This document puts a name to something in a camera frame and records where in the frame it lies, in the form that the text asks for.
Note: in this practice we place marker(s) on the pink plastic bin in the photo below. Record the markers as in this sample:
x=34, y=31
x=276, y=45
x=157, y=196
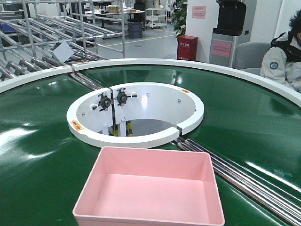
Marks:
x=150, y=187

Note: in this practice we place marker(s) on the white shelf cart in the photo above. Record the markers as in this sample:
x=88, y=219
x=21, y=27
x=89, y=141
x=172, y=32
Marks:
x=155, y=17

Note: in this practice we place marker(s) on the red fire extinguisher cabinet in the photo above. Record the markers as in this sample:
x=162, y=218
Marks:
x=187, y=47

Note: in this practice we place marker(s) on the black crate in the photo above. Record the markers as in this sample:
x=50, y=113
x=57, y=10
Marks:
x=135, y=28

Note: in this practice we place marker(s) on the green potted plant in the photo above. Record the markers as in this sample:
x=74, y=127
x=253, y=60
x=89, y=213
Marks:
x=179, y=15

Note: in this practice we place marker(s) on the white box on rack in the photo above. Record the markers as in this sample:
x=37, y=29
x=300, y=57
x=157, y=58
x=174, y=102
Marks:
x=61, y=51

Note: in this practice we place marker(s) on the grey chair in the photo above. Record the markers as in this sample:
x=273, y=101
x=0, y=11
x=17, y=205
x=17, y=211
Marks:
x=248, y=56

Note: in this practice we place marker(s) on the grey kiosk with black top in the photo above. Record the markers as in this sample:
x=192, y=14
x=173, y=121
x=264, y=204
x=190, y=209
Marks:
x=229, y=26

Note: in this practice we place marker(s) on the seated person white jacket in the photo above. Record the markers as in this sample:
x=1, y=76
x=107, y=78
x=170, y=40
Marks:
x=282, y=62

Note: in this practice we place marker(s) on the white outer conveyor rim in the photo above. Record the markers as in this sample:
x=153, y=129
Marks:
x=284, y=91

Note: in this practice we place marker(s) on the metal roller rack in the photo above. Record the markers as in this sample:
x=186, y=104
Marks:
x=29, y=28

